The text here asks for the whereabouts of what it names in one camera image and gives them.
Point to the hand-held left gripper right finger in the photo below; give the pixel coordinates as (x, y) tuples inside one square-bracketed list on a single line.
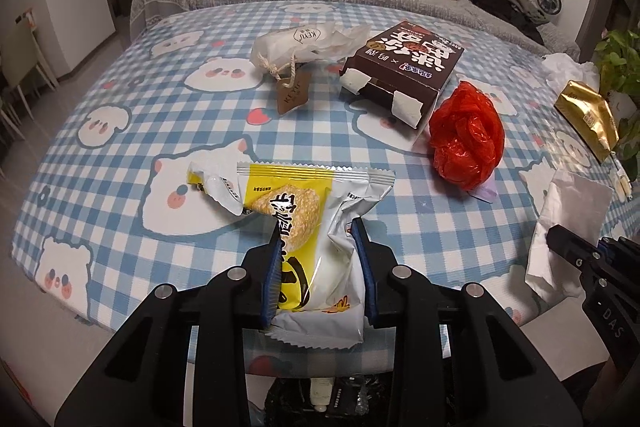
[(362, 267)]

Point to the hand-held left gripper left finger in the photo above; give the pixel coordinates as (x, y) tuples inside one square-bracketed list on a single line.
[(271, 277)]

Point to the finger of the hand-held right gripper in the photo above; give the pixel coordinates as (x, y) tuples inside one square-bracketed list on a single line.
[(575, 252), (620, 253)]

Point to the white paper sheet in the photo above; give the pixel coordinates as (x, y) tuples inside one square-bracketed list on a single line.
[(565, 217)]

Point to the yellow snack packet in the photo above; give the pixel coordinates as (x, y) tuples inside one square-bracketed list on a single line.
[(320, 227)]

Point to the purple packet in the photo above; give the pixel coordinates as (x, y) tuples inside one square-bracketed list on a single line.
[(485, 192)]

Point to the cream lotion tube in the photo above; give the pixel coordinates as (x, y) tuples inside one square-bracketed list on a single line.
[(320, 394)]

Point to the black packet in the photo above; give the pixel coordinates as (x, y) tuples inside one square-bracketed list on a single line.
[(347, 399)]

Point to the red plastic bag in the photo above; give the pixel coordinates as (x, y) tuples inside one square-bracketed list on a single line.
[(467, 137)]

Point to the brown cookie box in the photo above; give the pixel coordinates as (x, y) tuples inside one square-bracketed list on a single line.
[(405, 67)]

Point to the gold foil packet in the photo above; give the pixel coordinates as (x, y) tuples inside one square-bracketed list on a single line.
[(587, 117)]

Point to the crumpled white plastic bag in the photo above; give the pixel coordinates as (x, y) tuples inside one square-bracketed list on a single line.
[(567, 72)]

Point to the green potted plant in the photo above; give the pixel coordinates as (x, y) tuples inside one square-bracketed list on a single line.
[(622, 62)]

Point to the blue checkered bear tablecloth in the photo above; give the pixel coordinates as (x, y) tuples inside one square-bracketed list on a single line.
[(150, 117)]

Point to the small round fan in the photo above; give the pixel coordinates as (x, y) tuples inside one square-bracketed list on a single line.
[(548, 0)]

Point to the dark clothes pile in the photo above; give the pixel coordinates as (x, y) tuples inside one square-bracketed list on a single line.
[(510, 4)]

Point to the dining chairs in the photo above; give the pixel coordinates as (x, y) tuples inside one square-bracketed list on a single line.
[(25, 67)]

